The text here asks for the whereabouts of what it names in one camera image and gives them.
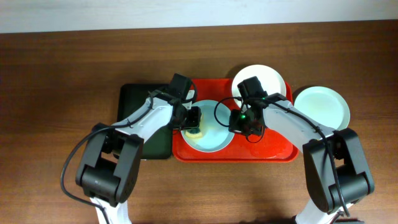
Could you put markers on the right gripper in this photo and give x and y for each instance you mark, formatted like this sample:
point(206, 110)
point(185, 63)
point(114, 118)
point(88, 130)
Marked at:
point(234, 126)

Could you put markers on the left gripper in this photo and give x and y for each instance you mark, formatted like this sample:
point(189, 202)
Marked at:
point(196, 111)

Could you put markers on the green yellow sponge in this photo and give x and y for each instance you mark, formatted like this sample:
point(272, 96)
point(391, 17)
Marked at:
point(197, 132)

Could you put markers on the light blue plate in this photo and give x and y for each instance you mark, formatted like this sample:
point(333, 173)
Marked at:
point(216, 137)

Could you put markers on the light green plate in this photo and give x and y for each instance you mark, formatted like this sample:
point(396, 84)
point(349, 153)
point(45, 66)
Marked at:
point(325, 106)

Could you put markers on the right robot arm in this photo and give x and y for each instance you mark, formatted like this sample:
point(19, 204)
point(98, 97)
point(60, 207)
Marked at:
point(336, 170)

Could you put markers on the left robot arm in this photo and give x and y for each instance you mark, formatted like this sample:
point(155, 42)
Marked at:
point(109, 167)

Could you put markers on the red tray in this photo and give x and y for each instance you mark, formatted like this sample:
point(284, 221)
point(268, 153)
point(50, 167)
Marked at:
point(272, 147)

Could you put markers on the dark green tray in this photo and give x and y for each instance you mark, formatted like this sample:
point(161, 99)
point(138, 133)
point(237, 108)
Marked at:
point(131, 98)

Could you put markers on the white plate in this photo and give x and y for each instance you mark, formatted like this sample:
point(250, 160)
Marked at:
point(271, 81)

